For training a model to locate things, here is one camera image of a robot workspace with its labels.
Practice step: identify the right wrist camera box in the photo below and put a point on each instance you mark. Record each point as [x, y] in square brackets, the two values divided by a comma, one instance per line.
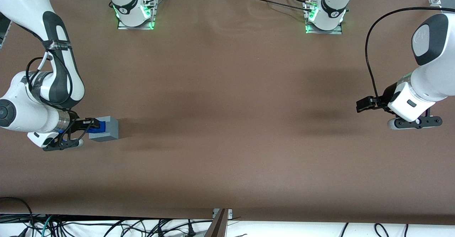
[76, 144]

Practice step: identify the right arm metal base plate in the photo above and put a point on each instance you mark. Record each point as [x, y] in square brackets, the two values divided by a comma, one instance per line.
[137, 27]

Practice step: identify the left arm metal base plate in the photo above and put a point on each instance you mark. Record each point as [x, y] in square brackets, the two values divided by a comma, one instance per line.
[323, 32]

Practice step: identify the silver metal bracket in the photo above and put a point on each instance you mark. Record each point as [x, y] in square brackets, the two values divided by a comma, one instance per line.
[230, 214]

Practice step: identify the aluminium frame beam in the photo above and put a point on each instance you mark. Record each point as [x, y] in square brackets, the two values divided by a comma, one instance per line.
[218, 226]

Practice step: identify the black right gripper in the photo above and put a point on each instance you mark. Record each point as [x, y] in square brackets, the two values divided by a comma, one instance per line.
[74, 122]

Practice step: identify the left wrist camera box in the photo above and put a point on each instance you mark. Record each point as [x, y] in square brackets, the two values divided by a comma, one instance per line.
[414, 122]

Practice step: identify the blue plastic part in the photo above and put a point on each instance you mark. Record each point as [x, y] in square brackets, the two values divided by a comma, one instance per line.
[102, 127]

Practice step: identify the gray square base block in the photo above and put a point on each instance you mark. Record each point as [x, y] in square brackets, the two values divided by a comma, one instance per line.
[111, 128]

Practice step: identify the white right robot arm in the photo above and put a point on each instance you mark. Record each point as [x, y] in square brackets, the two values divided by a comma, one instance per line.
[21, 112]

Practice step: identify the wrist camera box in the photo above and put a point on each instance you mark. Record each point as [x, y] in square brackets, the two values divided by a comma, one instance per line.
[76, 144]
[414, 122]

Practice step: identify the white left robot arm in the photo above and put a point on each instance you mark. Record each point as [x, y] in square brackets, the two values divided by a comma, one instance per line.
[433, 73]

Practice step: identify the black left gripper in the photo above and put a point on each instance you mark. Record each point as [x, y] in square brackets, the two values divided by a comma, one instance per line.
[388, 95]

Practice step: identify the brown table cover sheet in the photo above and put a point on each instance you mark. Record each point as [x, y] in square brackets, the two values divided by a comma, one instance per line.
[249, 87]

